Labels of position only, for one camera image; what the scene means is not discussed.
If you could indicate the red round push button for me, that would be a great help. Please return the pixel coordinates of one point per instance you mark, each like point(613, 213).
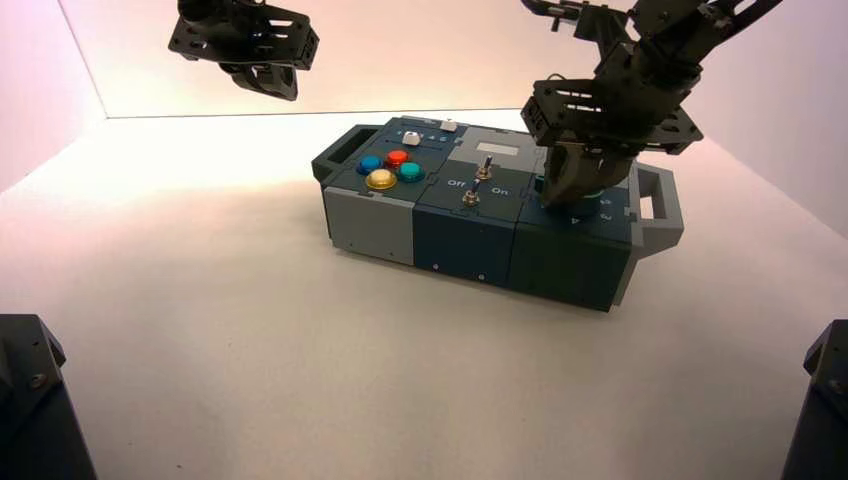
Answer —
point(397, 158)

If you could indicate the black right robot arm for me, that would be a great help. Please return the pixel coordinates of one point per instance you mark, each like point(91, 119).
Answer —
point(696, 26)

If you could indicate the white slider downward blue triangle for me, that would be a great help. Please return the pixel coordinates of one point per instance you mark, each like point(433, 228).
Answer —
point(448, 124)

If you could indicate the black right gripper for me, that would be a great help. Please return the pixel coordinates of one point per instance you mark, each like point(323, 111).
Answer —
point(629, 112)

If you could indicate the blue round push button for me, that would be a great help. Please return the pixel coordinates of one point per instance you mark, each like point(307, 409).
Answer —
point(369, 164)

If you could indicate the metal toggle switch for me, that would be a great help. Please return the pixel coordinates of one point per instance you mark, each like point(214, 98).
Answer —
point(484, 171)
point(471, 195)

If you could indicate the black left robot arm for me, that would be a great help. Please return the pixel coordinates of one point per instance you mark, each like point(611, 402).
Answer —
point(193, 6)

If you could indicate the grey rectangular display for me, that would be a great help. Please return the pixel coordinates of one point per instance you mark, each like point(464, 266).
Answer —
point(497, 149)

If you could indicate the white slider upward blue triangle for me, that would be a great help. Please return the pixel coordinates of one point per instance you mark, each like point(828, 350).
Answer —
point(411, 138)

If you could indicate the teal and grey task box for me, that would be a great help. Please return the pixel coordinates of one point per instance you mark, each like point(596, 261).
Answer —
point(464, 238)

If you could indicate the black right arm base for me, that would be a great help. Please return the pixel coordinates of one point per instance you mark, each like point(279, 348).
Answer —
point(821, 411)

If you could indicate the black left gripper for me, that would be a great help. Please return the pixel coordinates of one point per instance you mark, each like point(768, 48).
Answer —
point(265, 36)

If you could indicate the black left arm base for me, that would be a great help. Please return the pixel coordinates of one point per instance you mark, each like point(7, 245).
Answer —
point(33, 411)

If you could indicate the yellow round push button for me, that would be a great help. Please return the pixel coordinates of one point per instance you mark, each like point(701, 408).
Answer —
point(381, 179)

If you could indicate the green round push button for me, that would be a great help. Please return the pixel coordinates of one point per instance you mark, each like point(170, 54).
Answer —
point(411, 172)

